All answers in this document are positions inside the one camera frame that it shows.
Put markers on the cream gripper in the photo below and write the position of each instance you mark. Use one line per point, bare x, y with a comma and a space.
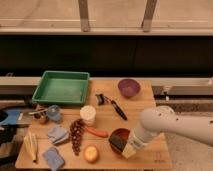
128, 151

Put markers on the black eraser block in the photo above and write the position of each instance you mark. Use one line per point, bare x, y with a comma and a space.
117, 143

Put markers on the red bowl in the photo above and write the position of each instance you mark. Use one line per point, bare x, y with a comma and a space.
121, 132

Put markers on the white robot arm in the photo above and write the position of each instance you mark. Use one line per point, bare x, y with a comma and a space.
155, 120

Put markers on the purple bowl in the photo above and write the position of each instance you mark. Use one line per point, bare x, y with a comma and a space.
129, 87

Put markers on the orange carrot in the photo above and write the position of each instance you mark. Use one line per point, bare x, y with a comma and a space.
96, 132

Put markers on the yellow apple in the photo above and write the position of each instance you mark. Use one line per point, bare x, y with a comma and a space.
91, 154

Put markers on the white cup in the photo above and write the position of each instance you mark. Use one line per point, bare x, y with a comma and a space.
88, 114

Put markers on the dark grape bunch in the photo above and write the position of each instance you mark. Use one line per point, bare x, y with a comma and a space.
76, 135

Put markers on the blue folded cloth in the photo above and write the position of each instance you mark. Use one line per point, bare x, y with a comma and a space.
57, 134

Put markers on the blue sponge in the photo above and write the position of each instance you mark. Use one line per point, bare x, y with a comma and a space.
53, 158

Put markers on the blue glass cup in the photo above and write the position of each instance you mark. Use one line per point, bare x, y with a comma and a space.
53, 113

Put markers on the small brown toy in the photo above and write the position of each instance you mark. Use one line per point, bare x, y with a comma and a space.
39, 115

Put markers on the green plastic tray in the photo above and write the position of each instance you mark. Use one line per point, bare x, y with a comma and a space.
62, 88

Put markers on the blue device at left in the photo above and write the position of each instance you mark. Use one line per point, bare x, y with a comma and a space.
13, 116

